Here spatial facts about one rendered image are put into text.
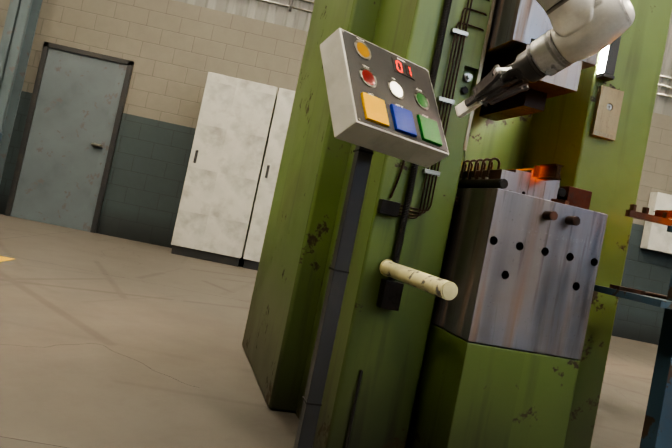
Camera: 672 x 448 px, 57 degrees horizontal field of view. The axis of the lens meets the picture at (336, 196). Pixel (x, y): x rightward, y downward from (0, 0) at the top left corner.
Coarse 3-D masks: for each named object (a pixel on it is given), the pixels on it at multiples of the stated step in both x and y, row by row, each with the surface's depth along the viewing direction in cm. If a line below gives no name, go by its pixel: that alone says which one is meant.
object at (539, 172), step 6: (534, 168) 185; (540, 168) 184; (546, 168) 182; (552, 168) 179; (558, 168) 177; (534, 174) 184; (540, 174) 184; (546, 174) 181; (552, 174) 178; (558, 174) 177; (546, 180) 184
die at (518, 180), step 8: (464, 176) 206; (496, 176) 185; (504, 176) 183; (512, 176) 184; (520, 176) 184; (528, 176) 185; (512, 184) 184; (520, 184) 184; (528, 184) 185; (536, 184) 186; (544, 184) 186; (552, 184) 187; (520, 192) 184; (528, 192) 185; (536, 192) 186; (544, 192) 187; (552, 192) 187
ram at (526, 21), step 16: (496, 0) 199; (512, 0) 188; (528, 0) 184; (496, 16) 197; (512, 16) 186; (528, 16) 184; (544, 16) 186; (496, 32) 194; (512, 32) 184; (528, 32) 184; (544, 32) 186; (496, 48) 194; (512, 48) 191; (592, 64) 190
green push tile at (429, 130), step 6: (420, 120) 158; (426, 120) 160; (432, 120) 162; (420, 126) 157; (426, 126) 158; (432, 126) 160; (420, 132) 157; (426, 132) 157; (432, 132) 159; (438, 132) 161; (426, 138) 156; (432, 138) 158; (438, 138) 160; (438, 144) 159
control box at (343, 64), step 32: (352, 64) 149; (384, 64) 159; (416, 64) 170; (352, 96) 144; (384, 96) 153; (416, 96) 162; (352, 128) 143; (384, 128) 147; (416, 128) 156; (416, 160) 162
